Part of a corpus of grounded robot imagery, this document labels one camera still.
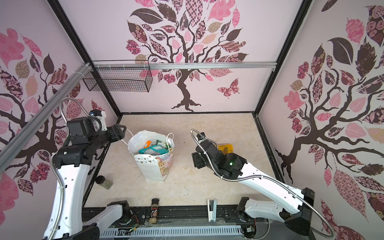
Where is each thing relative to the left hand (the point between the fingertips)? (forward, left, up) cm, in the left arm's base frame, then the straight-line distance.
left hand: (121, 131), depth 68 cm
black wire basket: (+67, +27, -16) cm, 73 cm away
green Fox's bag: (+6, -16, -20) cm, 26 cm away
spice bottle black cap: (-32, -15, -28) cm, 45 cm away
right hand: (-6, -36, -9) cm, 37 cm away
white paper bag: (-11, -13, -16) cm, 24 cm away
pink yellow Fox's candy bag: (+4, -7, -18) cm, 20 cm away
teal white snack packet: (-1, -13, -16) cm, 21 cm away
